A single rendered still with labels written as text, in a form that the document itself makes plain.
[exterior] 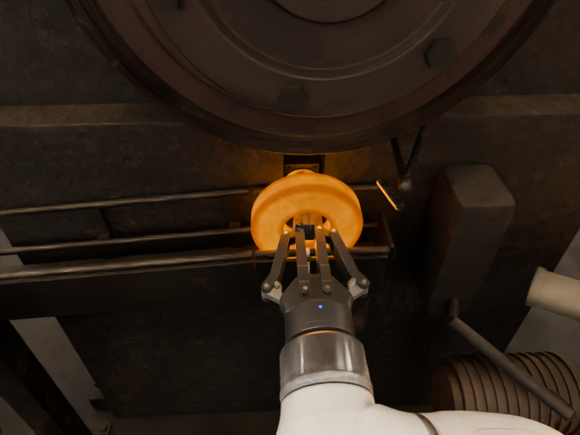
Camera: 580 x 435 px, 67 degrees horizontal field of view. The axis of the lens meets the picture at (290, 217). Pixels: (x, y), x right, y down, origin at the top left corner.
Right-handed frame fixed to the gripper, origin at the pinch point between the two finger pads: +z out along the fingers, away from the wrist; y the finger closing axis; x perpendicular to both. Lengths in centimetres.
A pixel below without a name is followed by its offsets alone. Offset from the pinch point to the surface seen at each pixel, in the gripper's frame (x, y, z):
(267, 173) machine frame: 1.9, -5.4, 7.0
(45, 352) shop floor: -77, -74, 24
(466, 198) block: 3.7, 20.8, -2.0
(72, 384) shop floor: -77, -63, 14
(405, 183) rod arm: 14.7, 8.4, -11.3
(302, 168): 0.0, 0.1, 10.2
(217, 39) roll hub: 28.6, -8.3, -10.0
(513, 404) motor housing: -23.9, 30.3, -17.9
